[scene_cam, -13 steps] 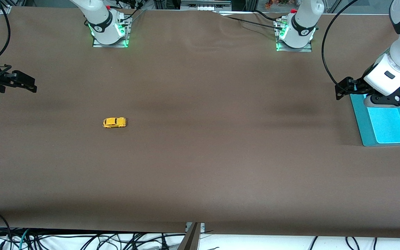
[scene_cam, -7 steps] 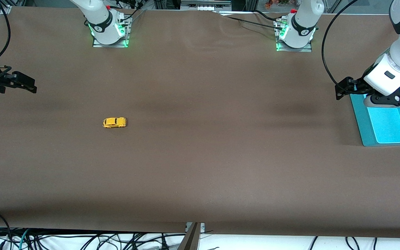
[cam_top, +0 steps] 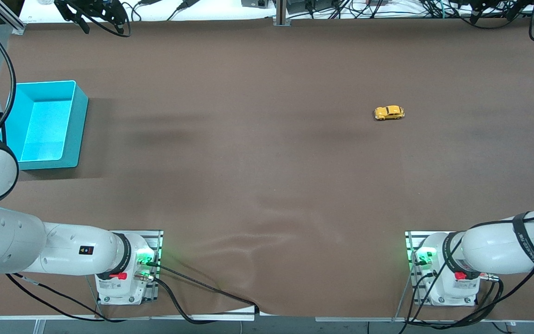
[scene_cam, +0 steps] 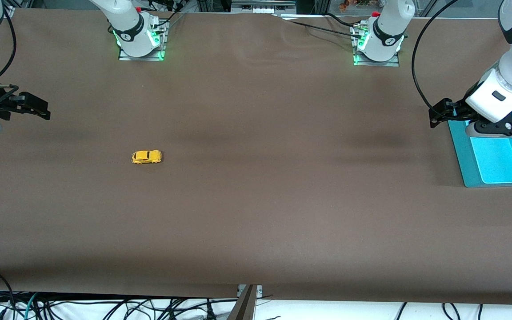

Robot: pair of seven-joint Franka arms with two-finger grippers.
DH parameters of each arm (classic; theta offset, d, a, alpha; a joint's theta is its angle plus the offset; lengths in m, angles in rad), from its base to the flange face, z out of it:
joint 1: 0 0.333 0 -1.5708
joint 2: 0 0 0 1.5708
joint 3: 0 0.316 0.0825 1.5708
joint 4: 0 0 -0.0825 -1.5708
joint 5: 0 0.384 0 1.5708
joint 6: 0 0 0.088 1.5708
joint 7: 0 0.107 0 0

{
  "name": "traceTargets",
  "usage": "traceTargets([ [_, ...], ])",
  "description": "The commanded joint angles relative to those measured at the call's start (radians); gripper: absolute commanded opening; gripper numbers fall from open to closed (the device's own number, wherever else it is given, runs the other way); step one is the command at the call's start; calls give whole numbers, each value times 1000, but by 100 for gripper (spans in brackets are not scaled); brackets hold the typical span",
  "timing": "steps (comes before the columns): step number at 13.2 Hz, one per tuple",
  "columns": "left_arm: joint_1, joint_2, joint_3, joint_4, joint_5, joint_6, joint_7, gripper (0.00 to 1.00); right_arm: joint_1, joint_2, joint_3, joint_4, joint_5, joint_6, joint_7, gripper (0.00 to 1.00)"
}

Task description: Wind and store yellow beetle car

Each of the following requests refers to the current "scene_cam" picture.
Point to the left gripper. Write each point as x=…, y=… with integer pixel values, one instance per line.
x=457, y=111

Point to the yellow beetle toy car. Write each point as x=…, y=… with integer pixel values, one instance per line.
x=146, y=157

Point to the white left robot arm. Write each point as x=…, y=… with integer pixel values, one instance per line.
x=389, y=31

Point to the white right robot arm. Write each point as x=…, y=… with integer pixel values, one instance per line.
x=127, y=26

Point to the teal plastic bin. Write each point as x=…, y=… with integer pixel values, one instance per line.
x=500, y=164

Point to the orange background object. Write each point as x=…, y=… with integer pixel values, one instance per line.
x=344, y=5

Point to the white connector block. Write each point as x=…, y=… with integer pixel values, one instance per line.
x=263, y=10

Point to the brown table cover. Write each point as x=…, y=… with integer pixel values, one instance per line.
x=256, y=200

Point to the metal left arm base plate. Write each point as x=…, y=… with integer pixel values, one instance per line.
x=391, y=63

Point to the aluminium frame corner bracket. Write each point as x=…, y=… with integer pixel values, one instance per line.
x=9, y=10

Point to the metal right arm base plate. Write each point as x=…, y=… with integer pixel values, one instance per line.
x=149, y=55

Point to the aluminium profile post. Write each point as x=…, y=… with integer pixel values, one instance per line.
x=243, y=306

